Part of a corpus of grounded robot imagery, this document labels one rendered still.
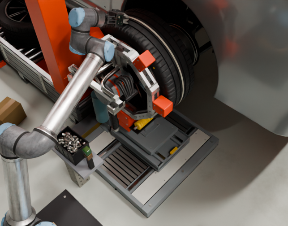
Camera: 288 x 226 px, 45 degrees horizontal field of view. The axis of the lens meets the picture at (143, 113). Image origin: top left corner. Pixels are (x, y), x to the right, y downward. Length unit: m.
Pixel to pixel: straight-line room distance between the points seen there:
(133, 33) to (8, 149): 0.86
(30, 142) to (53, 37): 0.81
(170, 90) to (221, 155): 1.03
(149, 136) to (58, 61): 0.87
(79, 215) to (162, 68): 1.04
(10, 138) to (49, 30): 0.77
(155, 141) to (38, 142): 1.23
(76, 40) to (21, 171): 0.67
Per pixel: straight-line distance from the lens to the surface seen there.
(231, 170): 2.76
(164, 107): 1.91
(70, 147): 2.21
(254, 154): 2.88
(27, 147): 1.54
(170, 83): 1.91
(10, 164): 1.68
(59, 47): 2.20
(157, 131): 2.63
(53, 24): 2.11
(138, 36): 1.90
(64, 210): 2.31
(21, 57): 3.16
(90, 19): 1.75
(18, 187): 1.78
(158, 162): 2.57
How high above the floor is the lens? 2.36
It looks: 51 degrees down
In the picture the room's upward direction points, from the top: 3 degrees counter-clockwise
